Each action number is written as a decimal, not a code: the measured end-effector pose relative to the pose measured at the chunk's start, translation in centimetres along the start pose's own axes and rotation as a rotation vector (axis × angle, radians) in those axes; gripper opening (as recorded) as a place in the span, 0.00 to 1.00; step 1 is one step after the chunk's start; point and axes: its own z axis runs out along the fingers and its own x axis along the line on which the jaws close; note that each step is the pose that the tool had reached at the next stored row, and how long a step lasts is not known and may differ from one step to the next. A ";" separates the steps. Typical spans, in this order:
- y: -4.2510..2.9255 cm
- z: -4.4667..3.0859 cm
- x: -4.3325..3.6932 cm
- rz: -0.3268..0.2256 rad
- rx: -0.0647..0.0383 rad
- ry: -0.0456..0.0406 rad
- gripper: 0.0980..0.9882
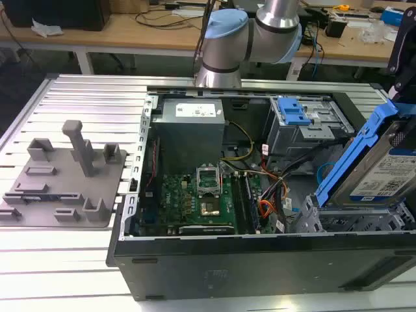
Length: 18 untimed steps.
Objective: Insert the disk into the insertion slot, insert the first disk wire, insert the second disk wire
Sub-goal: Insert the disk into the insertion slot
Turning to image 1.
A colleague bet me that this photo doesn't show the hard disk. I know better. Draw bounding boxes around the hard disk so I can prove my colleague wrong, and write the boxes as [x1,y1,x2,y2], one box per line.
[315,97,416,209]

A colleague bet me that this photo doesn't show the metal disk bay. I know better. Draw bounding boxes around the metal disk bay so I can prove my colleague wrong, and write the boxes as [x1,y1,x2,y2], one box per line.
[291,194,416,233]

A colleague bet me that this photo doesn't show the black RAM slot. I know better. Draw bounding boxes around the black RAM slot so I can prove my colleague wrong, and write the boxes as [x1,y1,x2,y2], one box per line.
[235,174,251,234]
[231,174,246,234]
[246,174,262,228]
[242,174,257,233]

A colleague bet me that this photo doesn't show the clear plastic packaging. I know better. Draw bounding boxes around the clear plastic packaging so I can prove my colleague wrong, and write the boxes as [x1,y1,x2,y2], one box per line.
[358,21,397,45]

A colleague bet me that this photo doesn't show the blue cardboard box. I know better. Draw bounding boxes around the blue cardboard box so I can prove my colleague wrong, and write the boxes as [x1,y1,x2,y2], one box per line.
[380,6,406,26]

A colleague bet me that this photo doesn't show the wooden desk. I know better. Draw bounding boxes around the wooden desk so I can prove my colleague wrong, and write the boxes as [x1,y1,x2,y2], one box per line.
[292,6,400,81]
[0,12,209,76]

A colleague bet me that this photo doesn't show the small black device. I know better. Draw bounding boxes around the small black device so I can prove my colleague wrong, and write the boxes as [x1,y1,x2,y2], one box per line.
[326,16,348,38]

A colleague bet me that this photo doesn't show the metal drive cage blue latch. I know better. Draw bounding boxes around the metal drive cage blue latch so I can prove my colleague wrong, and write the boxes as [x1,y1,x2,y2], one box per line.
[265,95,356,157]

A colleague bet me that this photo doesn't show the grey power supply unit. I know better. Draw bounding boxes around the grey power supply unit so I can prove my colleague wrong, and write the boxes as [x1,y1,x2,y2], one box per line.
[151,99,227,176]

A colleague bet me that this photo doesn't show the metal socket cover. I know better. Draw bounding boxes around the metal socket cover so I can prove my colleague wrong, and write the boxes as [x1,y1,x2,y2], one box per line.
[196,165,222,196]

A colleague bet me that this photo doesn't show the CPU socket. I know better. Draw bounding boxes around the CPU socket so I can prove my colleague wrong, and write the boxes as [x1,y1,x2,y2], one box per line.
[200,201,221,218]

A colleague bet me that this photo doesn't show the black graphics card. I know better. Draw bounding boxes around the black graphics card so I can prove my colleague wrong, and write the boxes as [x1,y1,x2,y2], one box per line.
[167,224,235,237]

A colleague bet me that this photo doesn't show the green motherboard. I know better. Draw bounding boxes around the green motherboard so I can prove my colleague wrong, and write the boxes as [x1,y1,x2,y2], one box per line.
[141,172,270,237]

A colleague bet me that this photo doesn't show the black PC case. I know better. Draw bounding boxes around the black PC case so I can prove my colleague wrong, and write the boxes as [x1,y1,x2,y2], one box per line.
[107,86,416,302]

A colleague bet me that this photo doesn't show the black box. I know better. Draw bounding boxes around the black box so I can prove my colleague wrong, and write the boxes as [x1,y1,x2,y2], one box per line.
[3,0,111,32]

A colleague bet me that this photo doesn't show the white crumpled wrapping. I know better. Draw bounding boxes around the white crumpled wrapping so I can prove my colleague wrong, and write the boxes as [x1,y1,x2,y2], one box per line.
[31,18,64,38]

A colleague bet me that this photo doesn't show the grey parts rack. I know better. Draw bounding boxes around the grey parts rack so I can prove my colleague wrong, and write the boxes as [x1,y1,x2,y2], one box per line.
[0,120,129,228]

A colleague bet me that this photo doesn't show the hanging blue cable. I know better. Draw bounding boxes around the hanging blue cable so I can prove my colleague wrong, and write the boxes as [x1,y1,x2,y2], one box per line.
[311,29,323,79]

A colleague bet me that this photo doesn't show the blue flat disk wire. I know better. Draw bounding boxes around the blue flat disk wire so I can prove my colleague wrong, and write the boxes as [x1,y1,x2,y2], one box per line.
[317,161,337,188]

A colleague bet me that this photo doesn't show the black cable bundle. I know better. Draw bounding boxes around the black cable bundle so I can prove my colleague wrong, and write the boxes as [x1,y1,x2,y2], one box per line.
[259,142,329,205]

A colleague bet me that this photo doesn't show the yellow black power cables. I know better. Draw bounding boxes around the yellow black power cables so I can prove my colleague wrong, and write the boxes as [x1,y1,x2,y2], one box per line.
[220,121,255,163]

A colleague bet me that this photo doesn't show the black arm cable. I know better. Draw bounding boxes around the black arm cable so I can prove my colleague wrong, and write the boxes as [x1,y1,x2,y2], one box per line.
[194,0,218,78]

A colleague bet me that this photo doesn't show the red yellow wire bundle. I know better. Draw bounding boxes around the red yellow wire bundle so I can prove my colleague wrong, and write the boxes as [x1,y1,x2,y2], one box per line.
[259,181,291,228]

